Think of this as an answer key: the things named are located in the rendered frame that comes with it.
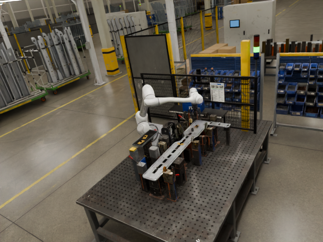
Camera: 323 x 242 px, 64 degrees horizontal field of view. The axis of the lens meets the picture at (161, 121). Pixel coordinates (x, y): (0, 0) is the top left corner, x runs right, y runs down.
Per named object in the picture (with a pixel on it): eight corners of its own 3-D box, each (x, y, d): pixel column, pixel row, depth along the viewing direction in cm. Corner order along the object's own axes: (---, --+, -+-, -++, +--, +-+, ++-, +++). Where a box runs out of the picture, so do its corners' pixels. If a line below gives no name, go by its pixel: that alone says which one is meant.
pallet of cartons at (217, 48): (226, 90, 734) (225, 53, 688) (201, 87, 780) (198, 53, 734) (241, 76, 817) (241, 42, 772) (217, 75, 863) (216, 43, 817)
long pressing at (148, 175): (157, 182, 261) (157, 181, 261) (140, 177, 273) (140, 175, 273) (210, 122, 362) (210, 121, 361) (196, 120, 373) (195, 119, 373)
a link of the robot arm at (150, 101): (159, 102, 316) (156, 93, 322) (144, 104, 312) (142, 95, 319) (158, 107, 327) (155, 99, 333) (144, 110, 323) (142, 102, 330)
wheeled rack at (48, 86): (55, 95, 923) (37, 45, 846) (37, 94, 974) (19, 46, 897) (92, 78, 1065) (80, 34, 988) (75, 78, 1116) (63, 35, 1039)
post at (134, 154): (140, 183, 309) (133, 152, 290) (135, 181, 313) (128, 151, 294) (144, 179, 315) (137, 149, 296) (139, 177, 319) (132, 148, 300)
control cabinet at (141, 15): (115, 49, 1624) (105, 7, 1518) (120, 47, 1663) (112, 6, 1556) (145, 49, 1495) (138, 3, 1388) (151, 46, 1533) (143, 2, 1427)
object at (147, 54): (184, 122, 588) (174, 31, 501) (181, 125, 578) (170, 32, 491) (138, 115, 660) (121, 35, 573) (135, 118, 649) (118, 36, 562)
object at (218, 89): (225, 102, 374) (224, 82, 361) (210, 101, 386) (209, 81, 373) (225, 102, 376) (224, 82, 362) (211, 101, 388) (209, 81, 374)
